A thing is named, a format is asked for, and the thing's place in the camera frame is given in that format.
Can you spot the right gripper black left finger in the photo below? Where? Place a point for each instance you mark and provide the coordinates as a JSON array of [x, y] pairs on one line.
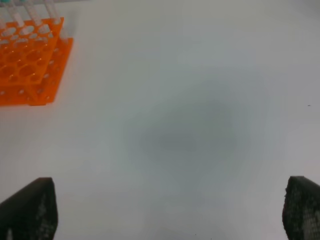
[[31, 213]]

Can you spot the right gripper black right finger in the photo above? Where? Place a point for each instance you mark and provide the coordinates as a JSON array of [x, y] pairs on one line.
[[301, 209]]

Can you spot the orange test tube rack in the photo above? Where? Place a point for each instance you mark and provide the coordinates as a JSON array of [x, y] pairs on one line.
[[32, 63]]

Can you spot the back-row test tube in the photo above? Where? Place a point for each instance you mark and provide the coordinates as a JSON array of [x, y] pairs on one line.
[[32, 12], [56, 18], [13, 12]]

